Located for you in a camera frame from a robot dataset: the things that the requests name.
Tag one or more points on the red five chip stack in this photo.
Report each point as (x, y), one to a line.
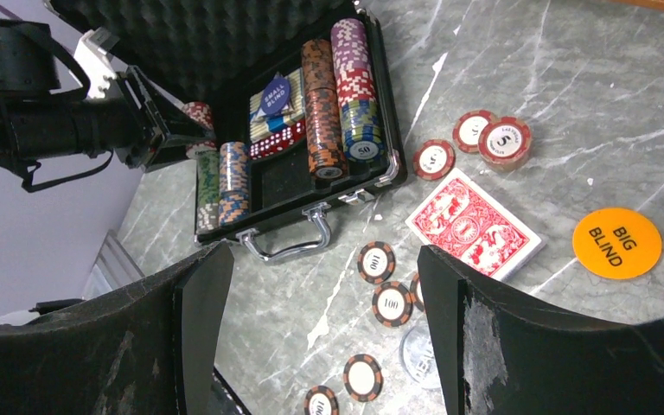
(505, 144)

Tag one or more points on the purple red chip row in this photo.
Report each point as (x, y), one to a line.
(357, 100)

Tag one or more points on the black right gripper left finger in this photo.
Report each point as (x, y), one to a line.
(145, 348)

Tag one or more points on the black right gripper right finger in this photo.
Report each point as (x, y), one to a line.
(500, 350)

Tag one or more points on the orange brown chip row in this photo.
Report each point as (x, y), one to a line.
(323, 125)

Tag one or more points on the black poker chip case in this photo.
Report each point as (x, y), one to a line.
(224, 54)

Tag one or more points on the red playing card deck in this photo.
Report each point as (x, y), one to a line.
(465, 221)

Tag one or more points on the blue small blind button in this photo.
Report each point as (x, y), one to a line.
(276, 98)

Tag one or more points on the orange big blind button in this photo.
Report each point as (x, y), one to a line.
(617, 243)

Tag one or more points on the green red chip row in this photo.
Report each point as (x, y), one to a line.
(207, 158)

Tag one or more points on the orange hundred chip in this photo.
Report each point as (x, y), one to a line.
(392, 304)
(320, 400)
(416, 293)
(362, 378)
(376, 262)

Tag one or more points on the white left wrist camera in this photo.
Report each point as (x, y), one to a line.
(93, 53)

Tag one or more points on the red dice row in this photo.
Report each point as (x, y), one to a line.
(278, 142)

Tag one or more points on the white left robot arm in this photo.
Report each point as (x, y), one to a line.
(34, 65)

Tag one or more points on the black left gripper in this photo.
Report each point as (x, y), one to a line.
(155, 132)

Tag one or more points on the clear dealer button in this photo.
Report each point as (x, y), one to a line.
(417, 358)

